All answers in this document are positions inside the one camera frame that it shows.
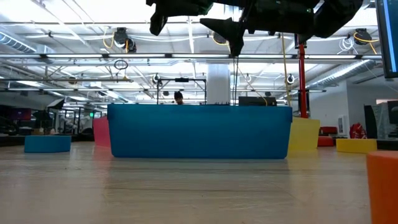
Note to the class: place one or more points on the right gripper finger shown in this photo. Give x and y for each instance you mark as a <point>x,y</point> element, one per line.
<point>231,31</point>

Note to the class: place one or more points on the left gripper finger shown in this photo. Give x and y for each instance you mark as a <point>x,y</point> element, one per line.
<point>180,7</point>

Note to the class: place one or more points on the yellow tape roll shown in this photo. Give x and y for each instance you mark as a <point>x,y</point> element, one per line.
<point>356,146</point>

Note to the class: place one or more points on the blue tape roll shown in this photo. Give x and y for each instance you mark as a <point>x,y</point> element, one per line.
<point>46,144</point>

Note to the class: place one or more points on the orange tape roll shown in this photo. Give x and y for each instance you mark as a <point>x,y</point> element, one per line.
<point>384,186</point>

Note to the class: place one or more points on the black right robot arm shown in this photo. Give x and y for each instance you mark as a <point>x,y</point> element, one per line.
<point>339,15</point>

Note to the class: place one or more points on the white building column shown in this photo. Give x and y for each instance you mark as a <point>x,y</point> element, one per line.
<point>218,84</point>

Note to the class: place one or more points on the black background monitor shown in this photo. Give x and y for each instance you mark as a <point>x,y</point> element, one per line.
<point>256,101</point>

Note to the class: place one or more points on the person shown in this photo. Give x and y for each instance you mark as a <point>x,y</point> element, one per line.
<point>178,96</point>

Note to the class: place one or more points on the computer monitor blue screen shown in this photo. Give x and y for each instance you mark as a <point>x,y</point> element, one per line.
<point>384,37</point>

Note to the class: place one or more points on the blue plastic tray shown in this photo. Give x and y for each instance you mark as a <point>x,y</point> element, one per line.
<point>200,133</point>

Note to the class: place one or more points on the yellow plastic tray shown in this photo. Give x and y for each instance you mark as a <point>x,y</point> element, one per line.
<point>304,133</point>

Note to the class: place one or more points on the red background seat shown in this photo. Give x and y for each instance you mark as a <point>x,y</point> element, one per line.
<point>328,130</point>

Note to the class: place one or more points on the dark background display panel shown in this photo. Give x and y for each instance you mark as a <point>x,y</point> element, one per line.
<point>370,121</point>

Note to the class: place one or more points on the red bag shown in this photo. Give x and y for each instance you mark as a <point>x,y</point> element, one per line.
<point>357,132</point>

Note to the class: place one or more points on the red plastic tray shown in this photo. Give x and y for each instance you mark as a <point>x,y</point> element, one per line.
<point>101,133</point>

